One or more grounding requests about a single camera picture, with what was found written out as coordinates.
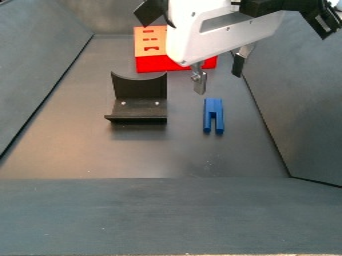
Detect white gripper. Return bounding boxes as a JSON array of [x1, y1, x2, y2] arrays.
[[166, 0, 284, 95]]

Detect blue square-circle object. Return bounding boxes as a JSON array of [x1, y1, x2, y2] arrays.
[[204, 98, 225, 135]]

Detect black curved fixture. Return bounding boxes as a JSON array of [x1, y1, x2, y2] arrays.
[[105, 73, 168, 124]]

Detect red foam shape block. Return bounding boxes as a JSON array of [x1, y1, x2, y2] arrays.
[[133, 24, 220, 74]]

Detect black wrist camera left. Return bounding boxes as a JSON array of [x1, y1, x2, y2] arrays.
[[134, 0, 169, 27]]

